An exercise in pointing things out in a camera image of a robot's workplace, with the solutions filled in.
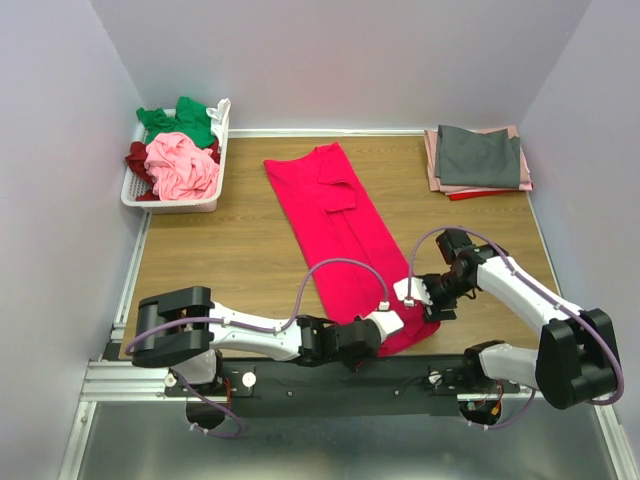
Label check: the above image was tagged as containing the crimson red t shirt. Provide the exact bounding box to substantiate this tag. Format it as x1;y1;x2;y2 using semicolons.
262;140;442;359

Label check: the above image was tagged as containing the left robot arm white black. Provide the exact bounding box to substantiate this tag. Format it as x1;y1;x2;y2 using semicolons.
126;286;399;395

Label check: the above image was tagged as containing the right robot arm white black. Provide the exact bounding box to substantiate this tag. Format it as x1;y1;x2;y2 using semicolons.
406;226;625;410

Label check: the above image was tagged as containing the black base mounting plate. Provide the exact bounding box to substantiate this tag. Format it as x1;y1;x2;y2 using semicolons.
165;355;520;426

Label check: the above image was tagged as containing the folded red t shirt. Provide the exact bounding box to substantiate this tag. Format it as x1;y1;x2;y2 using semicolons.
446;189;512;201

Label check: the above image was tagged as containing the folded grey t shirt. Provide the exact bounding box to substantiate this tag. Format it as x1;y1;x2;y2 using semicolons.
435;125;522;189

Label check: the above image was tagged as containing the folded dusty pink t shirt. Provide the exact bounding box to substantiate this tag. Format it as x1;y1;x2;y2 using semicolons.
424;130;534;195

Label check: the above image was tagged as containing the light pink t shirt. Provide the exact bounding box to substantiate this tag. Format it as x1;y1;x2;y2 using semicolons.
144;132;221;201

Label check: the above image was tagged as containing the white plastic laundry basket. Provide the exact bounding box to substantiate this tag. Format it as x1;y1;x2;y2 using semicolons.
121;129;229;215

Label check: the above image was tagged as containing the green t shirt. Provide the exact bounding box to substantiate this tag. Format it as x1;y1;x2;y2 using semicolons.
136;96;216;148

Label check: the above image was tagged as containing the dark red t shirt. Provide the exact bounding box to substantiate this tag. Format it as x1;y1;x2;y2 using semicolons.
125;141;157;201

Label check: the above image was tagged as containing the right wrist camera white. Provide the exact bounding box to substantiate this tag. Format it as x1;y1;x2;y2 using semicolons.
393;276;433;307

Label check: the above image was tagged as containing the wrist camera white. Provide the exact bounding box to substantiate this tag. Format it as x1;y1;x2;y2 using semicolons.
366;301;404;343
393;276;433;307

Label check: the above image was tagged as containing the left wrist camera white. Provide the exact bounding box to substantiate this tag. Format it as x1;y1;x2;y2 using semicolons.
366;301;404;343

